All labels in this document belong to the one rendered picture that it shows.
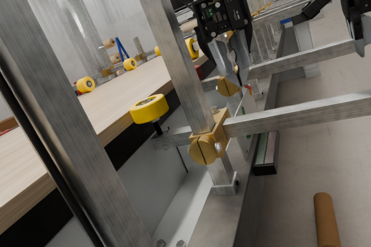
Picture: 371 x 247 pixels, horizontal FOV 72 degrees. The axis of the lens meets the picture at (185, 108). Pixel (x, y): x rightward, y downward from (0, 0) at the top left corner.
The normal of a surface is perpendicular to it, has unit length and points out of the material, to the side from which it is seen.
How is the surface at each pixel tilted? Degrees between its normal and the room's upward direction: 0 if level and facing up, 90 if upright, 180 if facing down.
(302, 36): 90
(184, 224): 0
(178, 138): 90
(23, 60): 90
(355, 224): 0
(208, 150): 90
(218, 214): 0
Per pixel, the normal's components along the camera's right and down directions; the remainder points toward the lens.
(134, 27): -0.37, 0.40
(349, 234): -0.36, -0.89
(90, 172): 0.86, -0.21
